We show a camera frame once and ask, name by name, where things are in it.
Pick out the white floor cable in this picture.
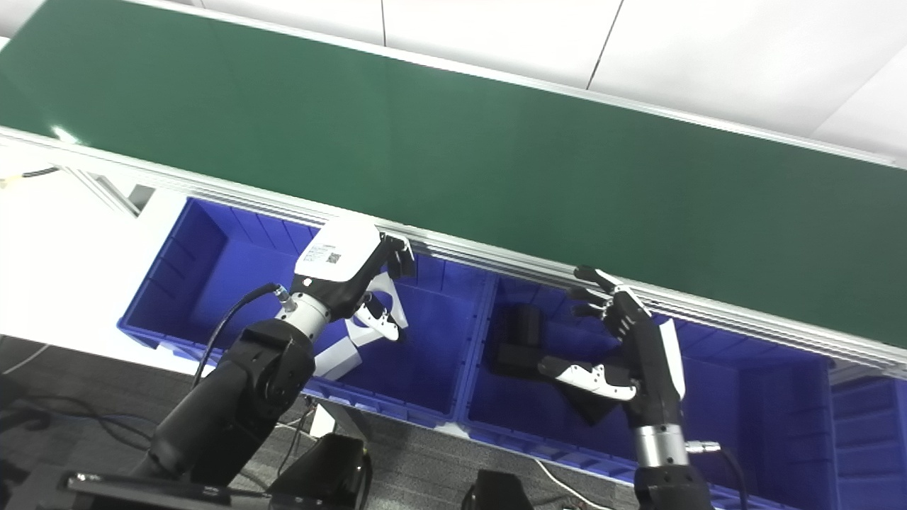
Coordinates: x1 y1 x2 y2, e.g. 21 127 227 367
0 343 52 377
531 457 607 510

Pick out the white square part with hole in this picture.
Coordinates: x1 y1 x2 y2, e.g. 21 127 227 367
344 272 410 349

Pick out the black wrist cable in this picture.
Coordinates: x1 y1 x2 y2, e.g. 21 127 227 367
191 283 299 389
685 440 753 510

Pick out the black plastic part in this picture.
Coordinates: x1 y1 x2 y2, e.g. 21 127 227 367
492 304 619 427

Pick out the blue plastic bin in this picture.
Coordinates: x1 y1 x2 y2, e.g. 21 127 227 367
828 374 907 510
453 272 843 510
116 196 498 430

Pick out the aluminium conveyor support leg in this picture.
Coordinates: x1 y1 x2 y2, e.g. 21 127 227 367
60 165 158 218

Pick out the white rectangular block part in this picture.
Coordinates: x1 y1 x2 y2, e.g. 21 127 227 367
312 336 364 381

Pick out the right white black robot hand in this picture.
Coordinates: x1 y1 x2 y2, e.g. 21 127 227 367
539 265 688 429

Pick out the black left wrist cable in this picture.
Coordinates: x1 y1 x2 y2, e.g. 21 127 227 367
191 283 299 389

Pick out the black robot leg housing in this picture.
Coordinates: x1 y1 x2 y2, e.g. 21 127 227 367
268 433 374 510
462 468 537 510

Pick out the black robot torso plate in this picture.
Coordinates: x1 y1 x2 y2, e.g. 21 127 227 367
0 464 274 510

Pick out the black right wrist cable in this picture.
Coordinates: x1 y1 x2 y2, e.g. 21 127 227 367
685 440 753 510

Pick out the black cable with white connector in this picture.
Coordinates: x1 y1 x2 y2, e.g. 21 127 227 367
0 166 62 190

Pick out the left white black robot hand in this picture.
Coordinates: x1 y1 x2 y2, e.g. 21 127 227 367
294 215 419 344

